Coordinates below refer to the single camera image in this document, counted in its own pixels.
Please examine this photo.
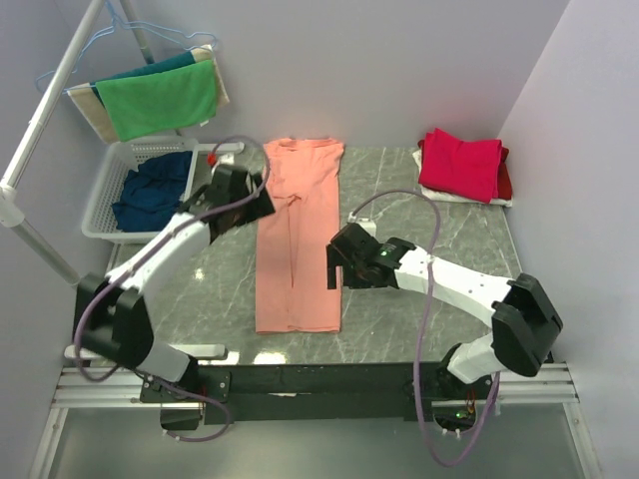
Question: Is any salmon pink t shirt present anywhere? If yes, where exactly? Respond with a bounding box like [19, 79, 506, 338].
[256, 139, 344, 333]

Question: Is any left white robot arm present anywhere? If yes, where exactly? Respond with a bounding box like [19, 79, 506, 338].
[73, 164, 275, 401]

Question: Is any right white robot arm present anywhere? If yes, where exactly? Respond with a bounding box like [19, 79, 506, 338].
[326, 223, 563, 399]

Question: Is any navy blue t shirt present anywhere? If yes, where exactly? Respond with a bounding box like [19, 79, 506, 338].
[112, 151, 192, 233]

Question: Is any green towel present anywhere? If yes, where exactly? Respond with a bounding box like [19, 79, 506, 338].
[95, 60, 218, 142]

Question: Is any teal towel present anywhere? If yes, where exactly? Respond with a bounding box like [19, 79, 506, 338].
[90, 51, 196, 103]

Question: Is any white plastic laundry basket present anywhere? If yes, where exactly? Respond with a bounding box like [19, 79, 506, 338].
[80, 136, 201, 245]

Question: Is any folded magenta t shirt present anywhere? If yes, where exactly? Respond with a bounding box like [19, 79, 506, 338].
[418, 129, 503, 204]

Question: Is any folded white t shirt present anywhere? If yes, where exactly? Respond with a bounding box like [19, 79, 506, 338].
[411, 150, 513, 208]

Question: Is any black base beam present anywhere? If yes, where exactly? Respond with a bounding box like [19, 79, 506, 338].
[138, 362, 498, 431]

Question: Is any beige towel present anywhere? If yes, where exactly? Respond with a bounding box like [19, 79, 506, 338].
[67, 45, 230, 144]

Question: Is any white clothes rack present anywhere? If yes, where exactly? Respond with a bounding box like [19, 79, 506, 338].
[0, 0, 246, 360]

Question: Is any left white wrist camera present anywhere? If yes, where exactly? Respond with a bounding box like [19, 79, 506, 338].
[206, 152, 235, 170]

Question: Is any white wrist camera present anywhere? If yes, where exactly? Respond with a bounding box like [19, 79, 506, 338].
[347, 212, 377, 238]
[206, 152, 235, 170]

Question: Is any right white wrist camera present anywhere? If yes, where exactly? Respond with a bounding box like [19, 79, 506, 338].
[347, 212, 377, 238]

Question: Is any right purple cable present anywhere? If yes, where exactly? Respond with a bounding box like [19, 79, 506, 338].
[352, 189, 502, 469]

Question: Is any purple cable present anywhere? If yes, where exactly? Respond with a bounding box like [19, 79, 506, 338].
[352, 189, 502, 469]
[72, 135, 274, 444]

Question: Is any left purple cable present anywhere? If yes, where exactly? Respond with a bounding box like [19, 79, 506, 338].
[72, 135, 274, 444]

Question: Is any blue wire hanger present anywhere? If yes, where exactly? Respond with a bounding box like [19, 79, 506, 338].
[35, 0, 220, 96]

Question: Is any aluminium rail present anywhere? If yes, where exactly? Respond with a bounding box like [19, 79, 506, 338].
[30, 363, 603, 478]

